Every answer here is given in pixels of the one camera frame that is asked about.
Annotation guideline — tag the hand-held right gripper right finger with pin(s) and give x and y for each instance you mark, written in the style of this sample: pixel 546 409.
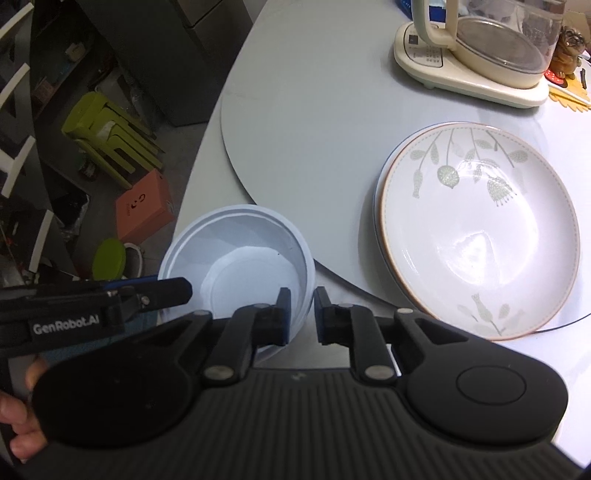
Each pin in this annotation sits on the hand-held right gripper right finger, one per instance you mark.
pixel 322 323

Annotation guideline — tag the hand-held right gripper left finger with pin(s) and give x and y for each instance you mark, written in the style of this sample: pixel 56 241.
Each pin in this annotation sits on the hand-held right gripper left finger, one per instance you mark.
pixel 284 323

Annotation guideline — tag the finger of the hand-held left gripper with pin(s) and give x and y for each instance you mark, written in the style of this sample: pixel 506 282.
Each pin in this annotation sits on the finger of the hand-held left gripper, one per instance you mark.
pixel 166 290

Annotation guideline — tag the pale blue bowl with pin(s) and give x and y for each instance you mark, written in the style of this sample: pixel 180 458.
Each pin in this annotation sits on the pale blue bowl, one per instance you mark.
pixel 249 272

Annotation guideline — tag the grey leaf pattern plate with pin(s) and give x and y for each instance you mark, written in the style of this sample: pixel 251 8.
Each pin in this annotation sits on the grey leaf pattern plate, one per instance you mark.
pixel 480 240

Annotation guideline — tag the person's left hand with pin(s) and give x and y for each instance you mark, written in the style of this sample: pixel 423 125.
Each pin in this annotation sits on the person's left hand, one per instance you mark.
pixel 18 415

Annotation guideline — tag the white bucket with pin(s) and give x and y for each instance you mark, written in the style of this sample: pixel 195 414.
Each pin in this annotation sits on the white bucket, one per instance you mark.
pixel 134 261

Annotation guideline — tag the green round lid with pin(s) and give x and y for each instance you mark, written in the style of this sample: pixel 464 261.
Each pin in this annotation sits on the green round lid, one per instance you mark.
pixel 108 258

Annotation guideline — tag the orange cardboard box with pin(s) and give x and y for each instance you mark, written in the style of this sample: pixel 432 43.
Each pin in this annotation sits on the orange cardboard box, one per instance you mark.
pixel 147 207

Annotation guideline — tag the white slatted rack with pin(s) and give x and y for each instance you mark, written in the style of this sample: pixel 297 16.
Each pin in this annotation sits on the white slatted rack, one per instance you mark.
pixel 18 152

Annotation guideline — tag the stack of green stools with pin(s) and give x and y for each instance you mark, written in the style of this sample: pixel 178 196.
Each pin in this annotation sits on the stack of green stools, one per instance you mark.
pixel 101 124

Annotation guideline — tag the grey round turntable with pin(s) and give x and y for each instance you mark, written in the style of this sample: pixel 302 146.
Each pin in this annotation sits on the grey round turntable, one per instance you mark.
pixel 300 138

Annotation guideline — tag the dark grey refrigerator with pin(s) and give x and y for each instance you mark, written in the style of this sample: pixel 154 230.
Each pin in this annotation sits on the dark grey refrigerator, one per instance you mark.
pixel 161 46

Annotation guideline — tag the cream kettle base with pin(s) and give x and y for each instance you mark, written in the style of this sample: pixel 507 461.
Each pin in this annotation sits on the cream kettle base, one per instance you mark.
pixel 425 50

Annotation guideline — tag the glass electric kettle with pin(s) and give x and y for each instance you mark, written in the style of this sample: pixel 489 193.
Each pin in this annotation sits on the glass electric kettle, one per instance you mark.
pixel 498 46

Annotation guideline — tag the yellow flower-shaped coaster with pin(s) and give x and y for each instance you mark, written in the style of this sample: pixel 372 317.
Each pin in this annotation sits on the yellow flower-shaped coaster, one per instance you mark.
pixel 572 99

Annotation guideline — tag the black pen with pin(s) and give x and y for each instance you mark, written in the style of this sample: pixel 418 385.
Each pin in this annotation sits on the black pen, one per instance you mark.
pixel 583 78

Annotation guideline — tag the brown dog figurine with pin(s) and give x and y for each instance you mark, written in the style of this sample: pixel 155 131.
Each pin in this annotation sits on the brown dog figurine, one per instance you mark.
pixel 568 50

